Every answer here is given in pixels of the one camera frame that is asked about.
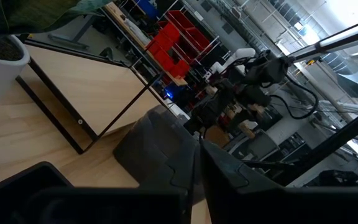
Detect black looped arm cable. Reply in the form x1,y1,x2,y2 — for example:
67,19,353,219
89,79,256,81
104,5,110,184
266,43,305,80
268,74,320,121

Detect black rig frame post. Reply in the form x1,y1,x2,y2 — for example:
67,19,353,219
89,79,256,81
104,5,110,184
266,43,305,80
272,102,358,187

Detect overhead light bar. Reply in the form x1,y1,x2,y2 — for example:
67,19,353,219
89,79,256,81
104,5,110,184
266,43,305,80
287,15,358,62

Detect blue storage bin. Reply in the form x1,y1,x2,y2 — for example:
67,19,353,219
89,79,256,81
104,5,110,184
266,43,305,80
135,0,160,19

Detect red storage bin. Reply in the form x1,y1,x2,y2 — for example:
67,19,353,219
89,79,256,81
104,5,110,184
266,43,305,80
152,22,181,50
185,27,213,54
146,40,176,72
165,9,195,32

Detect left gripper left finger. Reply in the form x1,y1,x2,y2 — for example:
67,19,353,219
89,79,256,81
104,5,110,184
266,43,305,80
138,139,205,206

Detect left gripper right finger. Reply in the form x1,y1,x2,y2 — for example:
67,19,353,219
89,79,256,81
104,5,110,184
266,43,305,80
200,139,288,224

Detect wooden shelf with black frame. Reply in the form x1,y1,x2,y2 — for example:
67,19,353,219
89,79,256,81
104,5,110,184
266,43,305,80
15,39,167,156

